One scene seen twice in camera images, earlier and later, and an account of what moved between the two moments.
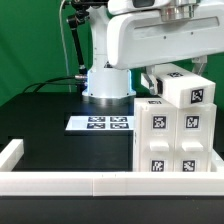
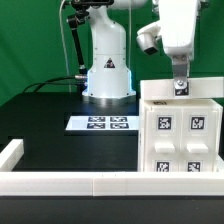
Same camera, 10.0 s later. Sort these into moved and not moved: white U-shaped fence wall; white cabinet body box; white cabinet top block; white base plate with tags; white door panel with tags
Moved: white door panel with tags; white cabinet body box; white cabinet top block
Not moved: white base plate with tags; white U-shaped fence wall
